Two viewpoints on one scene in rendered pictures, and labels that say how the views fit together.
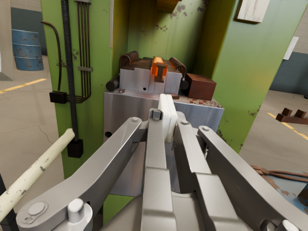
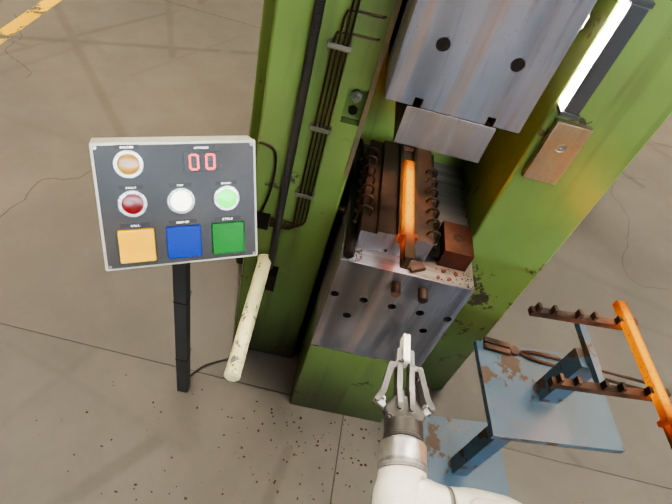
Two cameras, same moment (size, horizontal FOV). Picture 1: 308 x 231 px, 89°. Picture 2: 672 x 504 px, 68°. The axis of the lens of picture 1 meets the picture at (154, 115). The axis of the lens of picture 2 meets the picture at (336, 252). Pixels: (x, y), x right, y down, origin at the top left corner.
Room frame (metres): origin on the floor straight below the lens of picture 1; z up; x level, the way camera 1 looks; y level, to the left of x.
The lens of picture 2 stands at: (-0.44, 0.24, 1.90)
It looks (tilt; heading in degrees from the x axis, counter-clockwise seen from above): 47 degrees down; 356
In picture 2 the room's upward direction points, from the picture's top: 18 degrees clockwise
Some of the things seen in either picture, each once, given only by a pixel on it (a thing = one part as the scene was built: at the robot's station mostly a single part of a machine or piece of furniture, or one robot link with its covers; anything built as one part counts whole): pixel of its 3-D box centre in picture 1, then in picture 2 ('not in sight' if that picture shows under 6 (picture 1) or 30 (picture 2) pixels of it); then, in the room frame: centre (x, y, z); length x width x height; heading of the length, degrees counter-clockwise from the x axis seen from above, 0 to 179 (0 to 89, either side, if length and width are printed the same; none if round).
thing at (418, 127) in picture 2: not in sight; (440, 87); (0.73, 0.04, 1.32); 0.42 x 0.20 x 0.10; 3
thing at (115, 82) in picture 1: (123, 74); (355, 205); (0.65, 0.15, 0.93); 0.40 x 0.03 x 0.03; 3
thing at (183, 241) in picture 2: not in sight; (184, 241); (0.29, 0.53, 1.01); 0.07 x 0.05 x 0.07; 118
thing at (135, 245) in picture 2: not in sight; (137, 245); (0.24, 0.61, 1.01); 0.07 x 0.05 x 0.07; 118
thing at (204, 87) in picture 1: (197, 85); (454, 245); (0.58, -0.14, 0.95); 0.12 x 0.09 x 0.07; 3
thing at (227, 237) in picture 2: not in sight; (228, 237); (0.34, 0.44, 1.01); 0.07 x 0.05 x 0.07; 118
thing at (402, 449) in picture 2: not in sight; (402, 456); (-0.06, -0.03, 1.00); 0.09 x 0.06 x 0.09; 93
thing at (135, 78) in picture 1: (151, 69); (396, 193); (0.73, 0.04, 0.96); 0.42 x 0.20 x 0.09; 3
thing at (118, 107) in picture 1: (155, 122); (388, 252); (0.74, -0.01, 0.69); 0.56 x 0.38 x 0.45; 3
